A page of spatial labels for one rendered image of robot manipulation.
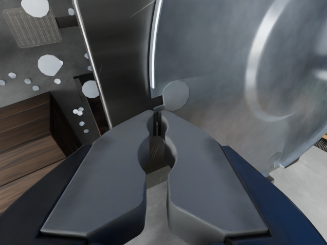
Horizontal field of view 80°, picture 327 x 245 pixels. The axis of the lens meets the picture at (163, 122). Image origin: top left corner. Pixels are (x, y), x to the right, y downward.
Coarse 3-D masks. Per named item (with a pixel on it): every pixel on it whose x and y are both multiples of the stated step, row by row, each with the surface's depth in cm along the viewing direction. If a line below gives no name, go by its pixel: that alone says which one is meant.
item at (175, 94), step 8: (176, 80) 13; (168, 88) 13; (176, 88) 13; (184, 88) 14; (168, 96) 13; (176, 96) 14; (184, 96) 14; (168, 104) 14; (176, 104) 14; (184, 104) 14
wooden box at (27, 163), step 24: (48, 96) 77; (0, 120) 68; (24, 120) 64; (48, 120) 62; (0, 144) 55; (24, 144) 53; (48, 144) 56; (72, 144) 77; (0, 168) 53; (24, 168) 56; (48, 168) 60; (0, 192) 56
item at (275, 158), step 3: (276, 153) 24; (279, 153) 24; (273, 156) 24; (276, 156) 24; (279, 156) 24; (270, 159) 24; (273, 159) 24; (276, 159) 25; (270, 162) 24; (273, 162) 25; (276, 162) 25; (270, 165) 25
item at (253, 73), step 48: (192, 0) 11; (240, 0) 12; (288, 0) 13; (192, 48) 12; (240, 48) 14; (288, 48) 15; (192, 96) 14; (240, 96) 16; (288, 96) 18; (240, 144) 20; (288, 144) 24
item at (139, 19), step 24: (72, 0) 9; (96, 0) 9; (120, 0) 10; (144, 0) 10; (96, 24) 10; (120, 24) 10; (144, 24) 11; (96, 48) 10; (120, 48) 11; (144, 48) 11; (96, 72) 11; (120, 72) 11; (144, 72) 12; (120, 96) 12; (144, 96) 13; (120, 120) 13; (144, 168) 16
